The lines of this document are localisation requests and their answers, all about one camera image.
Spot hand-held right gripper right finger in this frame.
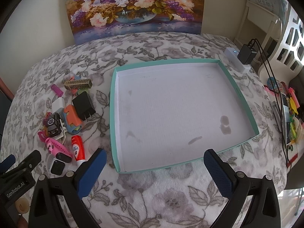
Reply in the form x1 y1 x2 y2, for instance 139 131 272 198
203 149 282 228

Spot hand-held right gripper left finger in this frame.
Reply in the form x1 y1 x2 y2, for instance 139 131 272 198
28 148 108 228

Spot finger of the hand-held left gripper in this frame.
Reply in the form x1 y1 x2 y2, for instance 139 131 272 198
14 150 42 174
0 154 17 174

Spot white and pink toy figure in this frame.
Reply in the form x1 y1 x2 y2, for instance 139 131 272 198
71 134 89 168

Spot white smartwatch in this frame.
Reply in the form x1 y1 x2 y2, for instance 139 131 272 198
49 159 64 176

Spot pink watch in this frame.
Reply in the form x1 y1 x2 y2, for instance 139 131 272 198
38 131 72 163

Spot black toy car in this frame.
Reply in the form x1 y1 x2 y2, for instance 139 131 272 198
46 112 63 137

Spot white charger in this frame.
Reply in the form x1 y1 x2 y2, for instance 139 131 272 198
51 97 66 113

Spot black charger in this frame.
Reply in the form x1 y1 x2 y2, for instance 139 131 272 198
72 91 97 122

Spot purple lighter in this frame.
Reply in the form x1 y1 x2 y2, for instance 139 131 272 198
51 85 64 97

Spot teal cardboard box lid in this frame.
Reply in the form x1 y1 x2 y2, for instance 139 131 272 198
109 58 260 174

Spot brass harmonica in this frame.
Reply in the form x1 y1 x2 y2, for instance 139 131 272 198
64 78 93 91

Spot person's left hand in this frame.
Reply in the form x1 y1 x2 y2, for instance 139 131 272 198
15 197 31 228

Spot grey floral blanket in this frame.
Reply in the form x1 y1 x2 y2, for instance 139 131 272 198
0 32 295 228

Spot printed booklet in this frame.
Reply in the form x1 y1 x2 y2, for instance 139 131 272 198
280 100 291 145

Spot grey metal tool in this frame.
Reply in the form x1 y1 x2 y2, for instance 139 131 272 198
271 101 282 124

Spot colourful toy clutter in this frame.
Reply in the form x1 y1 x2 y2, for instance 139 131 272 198
281 85 304 148

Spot round blue tin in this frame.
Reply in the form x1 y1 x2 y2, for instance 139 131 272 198
266 76 282 89

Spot white power strip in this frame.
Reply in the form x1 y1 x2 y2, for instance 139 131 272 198
224 47 251 74

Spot black power adapter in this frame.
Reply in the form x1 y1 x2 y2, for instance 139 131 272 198
237 43 258 65

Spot white cutout rack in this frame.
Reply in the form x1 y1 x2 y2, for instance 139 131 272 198
258 9 304 81

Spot white shelf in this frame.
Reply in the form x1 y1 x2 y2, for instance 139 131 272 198
234 0 282 60

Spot flower painting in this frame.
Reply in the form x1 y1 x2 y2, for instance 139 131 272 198
61 0 206 45

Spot brown wooden rail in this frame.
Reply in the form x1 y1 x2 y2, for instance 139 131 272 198
0 77 15 100

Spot black cable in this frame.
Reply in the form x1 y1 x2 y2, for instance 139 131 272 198
253 38 291 168

